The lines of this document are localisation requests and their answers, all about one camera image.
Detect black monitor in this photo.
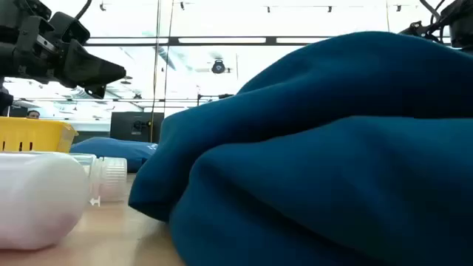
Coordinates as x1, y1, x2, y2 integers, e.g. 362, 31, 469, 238
109, 112, 165, 144

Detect black rig frame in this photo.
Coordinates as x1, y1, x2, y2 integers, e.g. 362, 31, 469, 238
84, 35, 452, 47

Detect yellow plastic slotted basket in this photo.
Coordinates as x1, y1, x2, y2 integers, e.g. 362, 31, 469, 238
0, 116, 79, 154

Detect clear bottle white ribbed cap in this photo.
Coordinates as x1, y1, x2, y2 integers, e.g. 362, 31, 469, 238
69, 153, 129, 207

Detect thin hanging cable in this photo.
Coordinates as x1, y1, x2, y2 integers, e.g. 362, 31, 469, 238
149, 0, 162, 143
163, 0, 175, 112

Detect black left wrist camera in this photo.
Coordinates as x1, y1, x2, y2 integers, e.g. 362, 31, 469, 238
47, 10, 92, 46

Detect blue zip pouch white logo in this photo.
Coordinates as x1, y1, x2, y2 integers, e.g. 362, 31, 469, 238
69, 136, 159, 174

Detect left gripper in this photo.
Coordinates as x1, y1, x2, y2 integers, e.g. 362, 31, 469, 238
0, 0, 127, 100

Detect white oblong pill bottle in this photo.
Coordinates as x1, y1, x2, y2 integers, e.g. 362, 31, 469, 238
0, 151, 91, 251

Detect dark blue cloth garment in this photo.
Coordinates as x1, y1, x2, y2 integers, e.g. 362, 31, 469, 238
128, 30, 473, 266

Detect round black hanging camera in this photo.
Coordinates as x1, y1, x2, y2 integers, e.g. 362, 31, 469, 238
211, 58, 227, 75

